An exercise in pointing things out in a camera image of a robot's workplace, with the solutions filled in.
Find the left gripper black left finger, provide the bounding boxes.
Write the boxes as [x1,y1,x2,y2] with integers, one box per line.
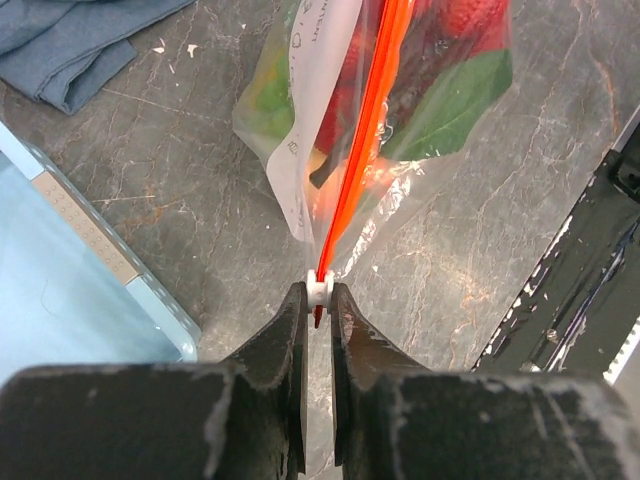
[1,283,308,479]

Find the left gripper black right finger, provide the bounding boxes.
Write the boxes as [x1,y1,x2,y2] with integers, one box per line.
[329,283,639,479]

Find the light blue plastic basket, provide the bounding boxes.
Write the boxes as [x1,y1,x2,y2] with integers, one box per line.
[1,126,201,381]

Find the green toy leaves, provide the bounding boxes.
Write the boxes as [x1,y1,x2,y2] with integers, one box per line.
[380,49,513,161]

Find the green toy grapes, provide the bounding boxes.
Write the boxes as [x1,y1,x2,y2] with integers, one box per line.
[254,50,294,141]

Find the clear zip bag orange zipper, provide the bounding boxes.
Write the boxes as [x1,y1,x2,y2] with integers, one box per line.
[233,1,506,316]

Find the red toy strawberry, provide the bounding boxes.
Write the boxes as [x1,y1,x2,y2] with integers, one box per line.
[413,0,511,57]

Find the blue folded cloth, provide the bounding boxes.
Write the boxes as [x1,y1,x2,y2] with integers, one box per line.
[1,0,191,115]

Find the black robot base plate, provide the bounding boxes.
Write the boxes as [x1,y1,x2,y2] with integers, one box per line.
[474,150,639,377]

